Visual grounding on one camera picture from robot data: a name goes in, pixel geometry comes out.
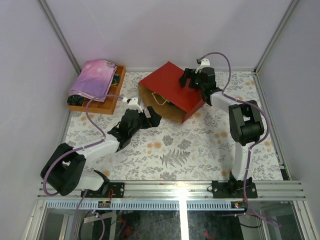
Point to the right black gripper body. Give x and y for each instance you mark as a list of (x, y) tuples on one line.
[(195, 81)]

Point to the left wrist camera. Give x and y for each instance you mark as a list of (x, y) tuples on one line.
[(133, 104)]

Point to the folded purple cloth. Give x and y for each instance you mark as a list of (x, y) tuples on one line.
[(94, 80)]

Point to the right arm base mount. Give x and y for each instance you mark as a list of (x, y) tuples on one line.
[(234, 189)]

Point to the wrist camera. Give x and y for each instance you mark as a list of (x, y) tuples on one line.
[(202, 63), (133, 104)]

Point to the wooden organizer tray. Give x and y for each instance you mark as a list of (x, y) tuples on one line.
[(108, 106)]

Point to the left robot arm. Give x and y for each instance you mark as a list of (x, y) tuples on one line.
[(65, 172)]

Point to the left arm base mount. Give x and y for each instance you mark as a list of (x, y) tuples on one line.
[(110, 190)]

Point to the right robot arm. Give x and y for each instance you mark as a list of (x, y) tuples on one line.
[(245, 122)]

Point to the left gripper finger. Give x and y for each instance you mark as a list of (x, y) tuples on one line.
[(154, 120), (149, 111)]

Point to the red paper bag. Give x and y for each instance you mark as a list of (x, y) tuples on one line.
[(162, 84)]

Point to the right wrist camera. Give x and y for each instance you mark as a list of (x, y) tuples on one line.
[(202, 63)]

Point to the aluminium frame rail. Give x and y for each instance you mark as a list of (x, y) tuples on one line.
[(172, 195)]

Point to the green Fox's candy bag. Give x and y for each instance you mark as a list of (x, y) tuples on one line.
[(166, 102)]

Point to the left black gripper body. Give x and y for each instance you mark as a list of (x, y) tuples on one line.
[(144, 120)]

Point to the dark patterned cloth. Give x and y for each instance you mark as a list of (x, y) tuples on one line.
[(75, 100)]

